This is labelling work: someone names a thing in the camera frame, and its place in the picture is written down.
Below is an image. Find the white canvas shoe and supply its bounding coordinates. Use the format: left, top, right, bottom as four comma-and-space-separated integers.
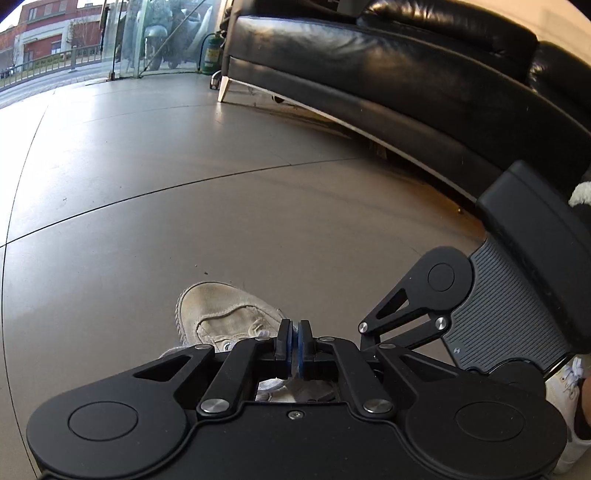
175, 281, 338, 403

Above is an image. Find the green fire extinguisher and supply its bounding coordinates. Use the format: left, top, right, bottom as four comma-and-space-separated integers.
199, 32, 223, 75

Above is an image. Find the covered motorbike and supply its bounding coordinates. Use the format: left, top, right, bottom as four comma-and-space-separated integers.
164, 0, 206, 70

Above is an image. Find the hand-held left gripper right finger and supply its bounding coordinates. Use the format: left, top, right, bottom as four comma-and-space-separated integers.
297, 319, 466, 418

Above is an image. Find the black leather sofa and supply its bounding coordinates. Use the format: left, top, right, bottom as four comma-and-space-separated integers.
221, 0, 591, 217

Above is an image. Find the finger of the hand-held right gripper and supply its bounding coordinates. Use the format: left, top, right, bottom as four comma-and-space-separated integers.
358, 272, 452, 354

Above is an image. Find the white mesh sneaker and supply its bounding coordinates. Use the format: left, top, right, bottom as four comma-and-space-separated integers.
545, 355, 591, 475

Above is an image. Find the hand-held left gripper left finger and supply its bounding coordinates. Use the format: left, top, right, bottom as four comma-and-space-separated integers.
127, 318, 297, 418

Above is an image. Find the glass door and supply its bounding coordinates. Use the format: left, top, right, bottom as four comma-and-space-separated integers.
99, 0, 222, 81

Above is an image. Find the stone railing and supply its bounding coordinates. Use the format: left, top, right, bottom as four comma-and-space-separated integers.
0, 46, 105, 90

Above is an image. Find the red brick building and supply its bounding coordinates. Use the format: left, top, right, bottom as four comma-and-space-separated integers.
0, 0, 105, 79

